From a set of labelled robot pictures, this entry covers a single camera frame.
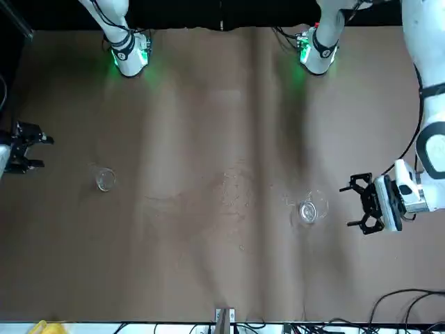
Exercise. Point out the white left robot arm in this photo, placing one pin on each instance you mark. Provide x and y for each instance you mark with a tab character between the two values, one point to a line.
323	52

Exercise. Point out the aluminium frame post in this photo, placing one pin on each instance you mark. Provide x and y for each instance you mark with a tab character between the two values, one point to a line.
224	320

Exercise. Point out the clear glass conical flask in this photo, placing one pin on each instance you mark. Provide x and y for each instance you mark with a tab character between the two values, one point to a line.
104	179

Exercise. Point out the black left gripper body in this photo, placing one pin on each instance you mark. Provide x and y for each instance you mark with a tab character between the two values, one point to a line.
370	203

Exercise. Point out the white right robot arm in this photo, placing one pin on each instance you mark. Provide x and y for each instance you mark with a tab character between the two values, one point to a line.
128	59

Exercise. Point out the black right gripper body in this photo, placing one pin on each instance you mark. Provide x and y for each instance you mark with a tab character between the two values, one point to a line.
15	149

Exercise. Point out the yellow plastic basket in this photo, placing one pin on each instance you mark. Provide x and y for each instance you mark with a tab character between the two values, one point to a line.
48	327

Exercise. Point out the clear glass beaker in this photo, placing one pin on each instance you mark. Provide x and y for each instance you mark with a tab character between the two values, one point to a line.
309	210

